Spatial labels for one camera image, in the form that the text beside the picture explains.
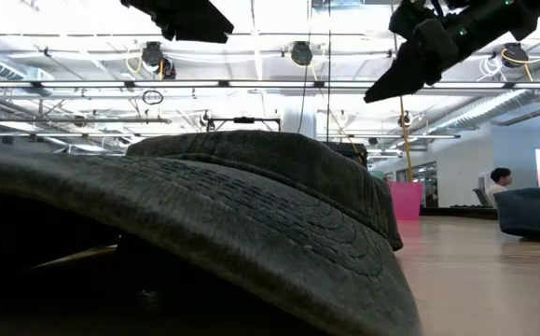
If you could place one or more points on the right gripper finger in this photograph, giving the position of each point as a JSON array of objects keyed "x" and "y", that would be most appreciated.
[{"x": 414, "y": 65}]

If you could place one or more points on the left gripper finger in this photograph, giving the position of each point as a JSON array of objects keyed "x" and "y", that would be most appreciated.
[{"x": 190, "y": 21}]

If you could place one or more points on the navy blue cap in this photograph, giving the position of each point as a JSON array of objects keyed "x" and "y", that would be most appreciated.
[{"x": 535, "y": 210}]

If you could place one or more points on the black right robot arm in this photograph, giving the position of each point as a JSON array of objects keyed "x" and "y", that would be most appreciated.
[{"x": 526, "y": 14}]

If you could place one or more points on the teal plastic bin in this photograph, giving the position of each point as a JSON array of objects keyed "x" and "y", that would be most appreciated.
[{"x": 378, "y": 175}]

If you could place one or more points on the pink plastic bin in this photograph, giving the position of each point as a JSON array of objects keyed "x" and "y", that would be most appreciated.
[{"x": 405, "y": 200}]

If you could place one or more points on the person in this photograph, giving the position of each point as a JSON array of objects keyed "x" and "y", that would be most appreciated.
[{"x": 500, "y": 176}]

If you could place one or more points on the gray office chair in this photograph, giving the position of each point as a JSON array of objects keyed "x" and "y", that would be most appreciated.
[{"x": 480, "y": 197}]

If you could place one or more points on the silver ventilation duct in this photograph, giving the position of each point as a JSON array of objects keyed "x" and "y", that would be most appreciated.
[{"x": 484, "y": 109}]

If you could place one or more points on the black overhead rig frame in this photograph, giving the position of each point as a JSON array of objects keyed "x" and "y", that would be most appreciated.
[{"x": 244, "y": 120}]

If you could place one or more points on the black aluminium table frame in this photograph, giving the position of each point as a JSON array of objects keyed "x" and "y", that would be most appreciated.
[{"x": 456, "y": 212}]

